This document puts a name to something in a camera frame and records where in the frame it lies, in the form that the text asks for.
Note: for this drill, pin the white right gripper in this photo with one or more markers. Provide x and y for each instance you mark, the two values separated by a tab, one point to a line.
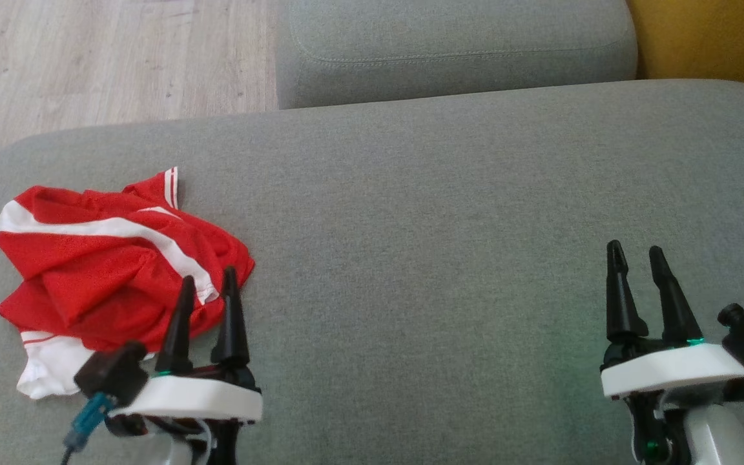
669	371

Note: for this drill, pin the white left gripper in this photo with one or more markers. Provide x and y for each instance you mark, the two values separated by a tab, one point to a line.
197	399

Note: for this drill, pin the red basketball jersey white sleeves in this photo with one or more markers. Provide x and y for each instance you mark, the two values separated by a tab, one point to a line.
49	368

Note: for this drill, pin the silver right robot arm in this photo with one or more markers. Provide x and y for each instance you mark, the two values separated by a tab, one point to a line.
721	439

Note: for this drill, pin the grey stitched sofa cushion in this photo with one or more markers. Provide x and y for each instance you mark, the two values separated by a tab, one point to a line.
449	39

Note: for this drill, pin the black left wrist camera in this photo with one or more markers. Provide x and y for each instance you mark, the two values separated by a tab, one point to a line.
113	371

